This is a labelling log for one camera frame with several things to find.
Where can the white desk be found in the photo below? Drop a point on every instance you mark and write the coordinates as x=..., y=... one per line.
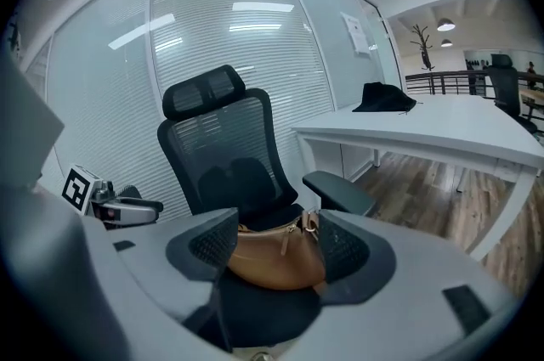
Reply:
x=446, y=121

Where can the small grey pendant lamp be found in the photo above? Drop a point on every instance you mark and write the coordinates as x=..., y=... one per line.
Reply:
x=446, y=43

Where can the black office chair with headrest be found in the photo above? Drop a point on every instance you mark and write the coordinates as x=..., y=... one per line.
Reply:
x=506, y=91

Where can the black metal railing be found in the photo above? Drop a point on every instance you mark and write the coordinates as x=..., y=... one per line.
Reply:
x=450, y=75

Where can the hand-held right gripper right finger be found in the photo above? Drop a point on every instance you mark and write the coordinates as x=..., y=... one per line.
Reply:
x=416, y=300

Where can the brown leather bag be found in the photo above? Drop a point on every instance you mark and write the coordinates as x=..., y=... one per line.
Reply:
x=272, y=261

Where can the white paper notice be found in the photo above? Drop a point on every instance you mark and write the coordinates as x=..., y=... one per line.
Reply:
x=355, y=34

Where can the black mesh office chair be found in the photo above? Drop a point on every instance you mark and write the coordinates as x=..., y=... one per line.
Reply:
x=221, y=147

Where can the dark tree-shaped coat rack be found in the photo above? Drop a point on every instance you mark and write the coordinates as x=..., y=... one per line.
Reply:
x=423, y=49

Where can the large grey pendant lamp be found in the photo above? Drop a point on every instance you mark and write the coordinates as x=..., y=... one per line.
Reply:
x=446, y=26

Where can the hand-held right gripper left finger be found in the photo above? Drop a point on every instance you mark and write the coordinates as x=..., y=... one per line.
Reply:
x=170, y=266

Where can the black hat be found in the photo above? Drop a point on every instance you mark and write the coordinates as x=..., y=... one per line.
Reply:
x=382, y=98

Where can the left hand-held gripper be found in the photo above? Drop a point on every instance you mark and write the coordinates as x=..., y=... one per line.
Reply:
x=81, y=189

